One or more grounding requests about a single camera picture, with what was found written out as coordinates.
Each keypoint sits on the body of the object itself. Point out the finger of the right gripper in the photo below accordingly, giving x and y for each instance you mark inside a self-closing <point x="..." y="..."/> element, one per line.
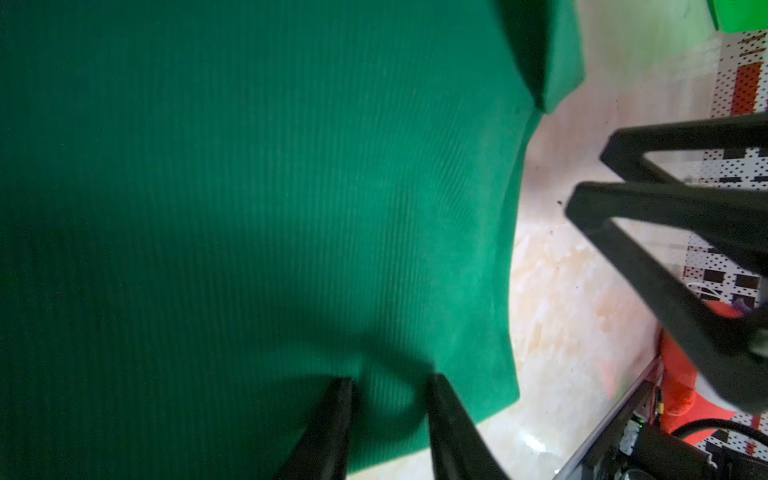
<point x="625" y="150"/>
<point x="735" y="222"/>

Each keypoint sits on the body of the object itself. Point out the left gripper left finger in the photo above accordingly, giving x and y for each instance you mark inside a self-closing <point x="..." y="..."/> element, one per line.
<point x="323" y="450"/>

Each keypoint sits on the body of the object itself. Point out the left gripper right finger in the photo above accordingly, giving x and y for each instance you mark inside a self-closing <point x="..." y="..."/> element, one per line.
<point x="457" y="449"/>

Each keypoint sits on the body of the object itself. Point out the aluminium front rail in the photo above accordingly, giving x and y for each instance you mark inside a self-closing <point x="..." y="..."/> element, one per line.
<point x="596" y="457"/>

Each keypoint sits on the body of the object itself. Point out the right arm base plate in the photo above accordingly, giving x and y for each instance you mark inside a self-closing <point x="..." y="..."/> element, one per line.
<point x="648" y="452"/>

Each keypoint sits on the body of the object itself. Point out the green tank top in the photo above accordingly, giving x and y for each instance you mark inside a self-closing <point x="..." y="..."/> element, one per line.
<point x="211" y="209"/>

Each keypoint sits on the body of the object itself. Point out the green plastic basket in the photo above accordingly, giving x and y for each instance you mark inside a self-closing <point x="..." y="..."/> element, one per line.
<point x="739" y="16"/>

